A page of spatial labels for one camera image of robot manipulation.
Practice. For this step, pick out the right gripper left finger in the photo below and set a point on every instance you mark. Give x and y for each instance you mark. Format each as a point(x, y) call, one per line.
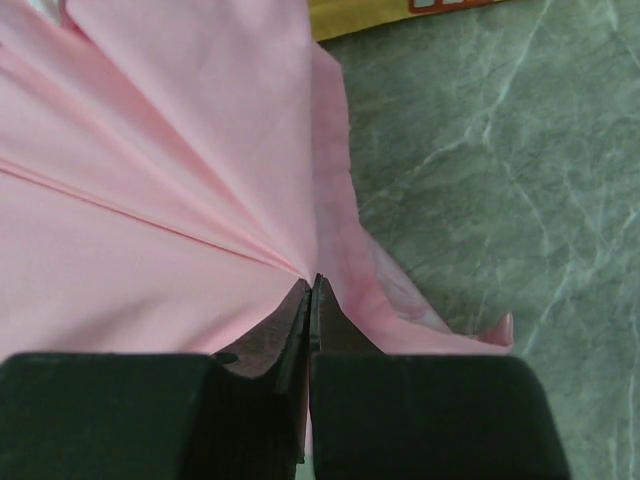
point(263, 404)

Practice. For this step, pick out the pink satin pillowcase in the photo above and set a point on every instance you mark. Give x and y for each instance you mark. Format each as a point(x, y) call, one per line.
point(169, 171)

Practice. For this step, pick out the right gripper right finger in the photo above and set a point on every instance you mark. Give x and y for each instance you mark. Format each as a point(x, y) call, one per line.
point(331, 332)

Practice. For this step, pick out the yellow cartoon vehicle pillow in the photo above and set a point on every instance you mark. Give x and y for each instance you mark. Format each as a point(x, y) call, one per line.
point(335, 18)

